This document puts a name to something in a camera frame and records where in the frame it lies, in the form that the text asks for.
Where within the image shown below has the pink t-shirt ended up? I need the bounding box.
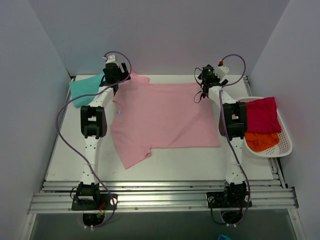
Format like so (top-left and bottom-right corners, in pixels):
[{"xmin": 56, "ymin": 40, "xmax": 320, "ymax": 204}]
[{"xmin": 110, "ymin": 73, "xmax": 221, "ymax": 169}]

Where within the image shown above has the red t-shirt in basket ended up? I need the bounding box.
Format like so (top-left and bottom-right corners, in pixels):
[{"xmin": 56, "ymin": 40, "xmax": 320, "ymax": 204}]
[{"xmin": 245, "ymin": 97, "xmax": 282, "ymax": 134}]

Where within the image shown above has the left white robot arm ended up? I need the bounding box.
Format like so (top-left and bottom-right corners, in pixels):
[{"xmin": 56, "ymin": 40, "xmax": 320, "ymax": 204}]
[{"xmin": 76, "ymin": 57, "xmax": 129, "ymax": 210}]

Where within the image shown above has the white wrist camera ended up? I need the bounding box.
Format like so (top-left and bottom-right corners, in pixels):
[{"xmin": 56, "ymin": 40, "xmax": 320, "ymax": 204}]
[
  {"xmin": 215, "ymin": 65, "xmax": 230, "ymax": 81},
  {"xmin": 103, "ymin": 54, "xmax": 118, "ymax": 65}
]

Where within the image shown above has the orange t-shirt in basket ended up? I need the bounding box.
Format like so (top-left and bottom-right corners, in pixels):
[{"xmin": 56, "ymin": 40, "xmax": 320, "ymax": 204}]
[{"xmin": 244, "ymin": 132, "xmax": 280, "ymax": 152}]

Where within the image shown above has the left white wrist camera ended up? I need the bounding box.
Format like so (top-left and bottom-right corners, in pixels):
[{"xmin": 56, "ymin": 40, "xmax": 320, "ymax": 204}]
[{"xmin": 103, "ymin": 54, "xmax": 118, "ymax": 65}]

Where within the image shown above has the folded teal t-shirt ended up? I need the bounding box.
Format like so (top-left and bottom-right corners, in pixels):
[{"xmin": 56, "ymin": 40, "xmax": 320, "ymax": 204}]
[{"xmin": 69, "ymin": 73, "xmax": 104, "ymax": 108}]

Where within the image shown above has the teal object at bottom edge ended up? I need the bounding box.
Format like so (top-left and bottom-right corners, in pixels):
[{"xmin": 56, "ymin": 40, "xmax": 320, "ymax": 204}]
[{"xmin": 217, "ymin": 234, "xmax": 231, "ymax": 240}]

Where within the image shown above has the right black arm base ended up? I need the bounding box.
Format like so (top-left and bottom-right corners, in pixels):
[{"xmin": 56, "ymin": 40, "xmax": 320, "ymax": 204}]
[{"xmin": 206, "ymin": 181, "xmax": 253, "ymax": 227}]

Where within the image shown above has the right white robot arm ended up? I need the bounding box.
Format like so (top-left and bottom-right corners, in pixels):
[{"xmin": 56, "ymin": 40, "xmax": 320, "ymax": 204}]
[{"xmin": 197, "ymin": 64, "xmax": 248, "ymax": 207}]

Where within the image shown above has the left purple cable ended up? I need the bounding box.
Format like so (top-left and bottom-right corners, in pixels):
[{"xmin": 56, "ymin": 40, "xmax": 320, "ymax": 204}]
[{"xmin": 55, "ymin": 51, "xmax": 133, "ymax": 229}]

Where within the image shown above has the white perforated plastic basket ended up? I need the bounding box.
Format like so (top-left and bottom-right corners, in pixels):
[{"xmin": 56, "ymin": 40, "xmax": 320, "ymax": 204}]
[{"xmin": 239, "ymin": 97, "xmax": 293, "ymax": 159}]

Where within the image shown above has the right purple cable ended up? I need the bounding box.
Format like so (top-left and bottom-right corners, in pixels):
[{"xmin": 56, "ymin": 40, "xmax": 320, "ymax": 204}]
[{"xmin": 218, "ymin": 53, "xmax": 252, "ymax": 227}]

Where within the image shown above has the purple cable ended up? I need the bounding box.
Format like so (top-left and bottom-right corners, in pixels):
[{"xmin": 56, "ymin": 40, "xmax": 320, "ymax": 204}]
[
  {"xmin": 218, "ymin": 53, "xmax": 252, "ymax": 227},
  {"xmin": 55, "ymin": 51, "xmax": 133, "ymax": 229}
]

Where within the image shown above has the black loop cable right gripper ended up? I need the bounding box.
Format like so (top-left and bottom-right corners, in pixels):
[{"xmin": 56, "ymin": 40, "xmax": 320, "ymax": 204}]
[{"xmin": 193, "ymin": 66, "xmax": 210, "ymax": 104}]

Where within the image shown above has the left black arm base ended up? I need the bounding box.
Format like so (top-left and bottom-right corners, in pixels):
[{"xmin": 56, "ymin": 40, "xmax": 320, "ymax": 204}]
[{"xmin": 69, "ymin": 182, "xmax": 118, "ymax": 230}]

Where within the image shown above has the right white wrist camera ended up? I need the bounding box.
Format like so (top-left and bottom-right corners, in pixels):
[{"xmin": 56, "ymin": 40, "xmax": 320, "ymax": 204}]
[{"xmin": 215, "ymin": 65, "xmax": 230, "ymax": 81}]

